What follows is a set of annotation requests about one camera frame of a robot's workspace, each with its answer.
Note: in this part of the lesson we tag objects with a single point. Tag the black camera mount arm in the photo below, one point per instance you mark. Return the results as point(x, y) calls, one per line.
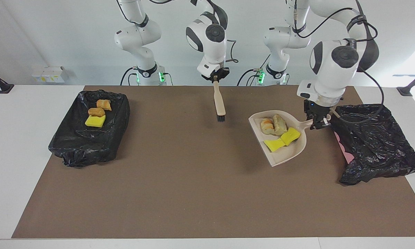
point(0, 84)
point(406, 90)

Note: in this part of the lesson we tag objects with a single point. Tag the pink plastic bin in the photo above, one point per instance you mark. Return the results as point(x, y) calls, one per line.
point(347, 155)

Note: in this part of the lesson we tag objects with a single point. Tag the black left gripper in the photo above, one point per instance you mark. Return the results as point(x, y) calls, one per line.
point(316, 109)

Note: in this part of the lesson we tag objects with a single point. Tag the beige hand brush black bristles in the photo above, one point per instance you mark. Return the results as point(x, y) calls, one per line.
point(219, 100)

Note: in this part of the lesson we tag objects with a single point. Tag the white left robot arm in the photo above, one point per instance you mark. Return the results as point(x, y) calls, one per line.
point(331, 83)

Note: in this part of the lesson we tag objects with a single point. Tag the notched yellow sponge piece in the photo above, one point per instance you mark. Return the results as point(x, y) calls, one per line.
point(95, 121)

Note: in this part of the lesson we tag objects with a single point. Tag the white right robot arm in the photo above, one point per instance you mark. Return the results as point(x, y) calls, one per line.
point(210, 52)

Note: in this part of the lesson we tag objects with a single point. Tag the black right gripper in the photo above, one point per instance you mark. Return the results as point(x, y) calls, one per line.
point(224, 73)

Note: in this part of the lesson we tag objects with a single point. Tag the black trash bag over pink bin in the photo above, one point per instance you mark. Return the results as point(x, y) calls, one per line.
point(383, 148)

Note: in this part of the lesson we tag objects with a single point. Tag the ridged yellow sponge piece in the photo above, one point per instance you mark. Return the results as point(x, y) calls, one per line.
point(291, 135)

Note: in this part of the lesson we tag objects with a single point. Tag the wedge yellow sponge piece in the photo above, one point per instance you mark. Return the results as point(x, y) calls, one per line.
point(273, 144)

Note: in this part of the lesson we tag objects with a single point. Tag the small white wall box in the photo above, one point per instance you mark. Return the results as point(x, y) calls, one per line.
point(38, 76)

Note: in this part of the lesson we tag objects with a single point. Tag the black trash bag lined bin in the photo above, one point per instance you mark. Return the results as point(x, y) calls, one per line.
point(90, 145)

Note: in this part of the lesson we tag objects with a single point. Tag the brown table mat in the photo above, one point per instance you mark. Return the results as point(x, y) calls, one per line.
point(193, 214)

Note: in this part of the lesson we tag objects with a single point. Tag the beige plastic dustpan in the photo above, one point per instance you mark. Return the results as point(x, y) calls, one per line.
point(290, 155)

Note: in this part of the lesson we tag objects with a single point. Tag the striped orange toy croissant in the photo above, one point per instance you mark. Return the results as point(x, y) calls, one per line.
point(266, 126)

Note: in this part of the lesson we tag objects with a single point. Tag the brown toy bread roll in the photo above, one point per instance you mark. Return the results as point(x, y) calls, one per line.
point(96, 112)

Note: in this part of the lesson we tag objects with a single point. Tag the tan toy pastry piece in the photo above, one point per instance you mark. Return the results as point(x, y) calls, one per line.
point(104, 104)

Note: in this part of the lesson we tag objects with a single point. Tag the pale toy dumpling piece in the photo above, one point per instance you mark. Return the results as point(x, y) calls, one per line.
point(280, 124)

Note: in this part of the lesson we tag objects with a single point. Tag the large white wall box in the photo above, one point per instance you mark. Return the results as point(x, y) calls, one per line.
point(54, 74)

